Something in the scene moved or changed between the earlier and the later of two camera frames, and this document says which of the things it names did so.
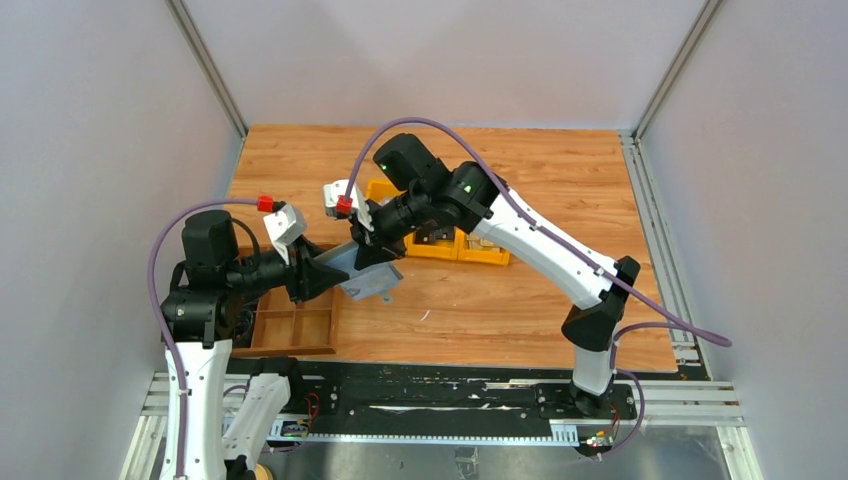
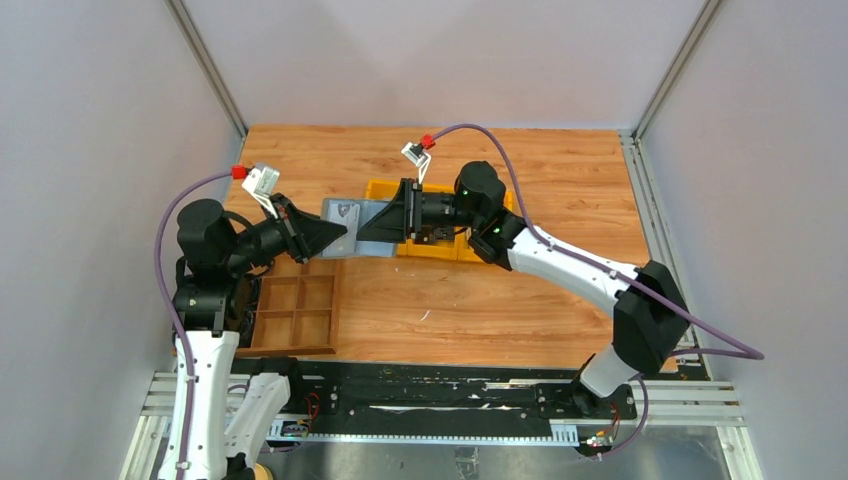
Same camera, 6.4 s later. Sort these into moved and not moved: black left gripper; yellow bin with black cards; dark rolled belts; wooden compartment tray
Moved: black left gripper
Not moved: yellow bin with black cards; dark rolled belts; wooden compartment tray
